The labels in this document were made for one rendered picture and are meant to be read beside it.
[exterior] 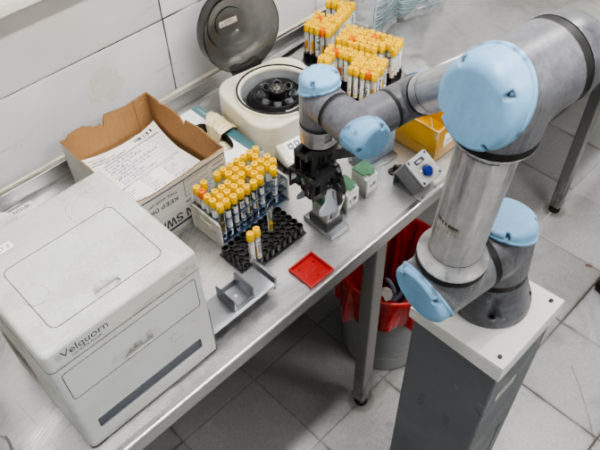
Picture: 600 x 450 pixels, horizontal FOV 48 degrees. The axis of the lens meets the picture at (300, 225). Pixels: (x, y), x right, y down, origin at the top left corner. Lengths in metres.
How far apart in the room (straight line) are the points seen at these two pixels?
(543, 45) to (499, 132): 0.11
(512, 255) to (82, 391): 0.73
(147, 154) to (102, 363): 0.65
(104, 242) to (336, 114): 0.44
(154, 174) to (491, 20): 1.15
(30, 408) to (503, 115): 0.96
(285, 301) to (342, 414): 0.90
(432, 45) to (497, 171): 1.18
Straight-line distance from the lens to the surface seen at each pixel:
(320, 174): 1.32
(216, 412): 2.24
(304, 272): 1.41
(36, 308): 1.07
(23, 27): 1.51
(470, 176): 0.91
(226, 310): 1.32
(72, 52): 1.59
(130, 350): 1.13
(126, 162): 1.61
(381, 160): 1.63
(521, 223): 1.19
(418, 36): 2.08
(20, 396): 1.37
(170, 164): 1.58
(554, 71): 0.83
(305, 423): 2.20
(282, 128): 1.57
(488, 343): 1.30
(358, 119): 1.14
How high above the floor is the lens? 1.99
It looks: 48 degrees down
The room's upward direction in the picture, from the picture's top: 2 degrees counter-clockwise
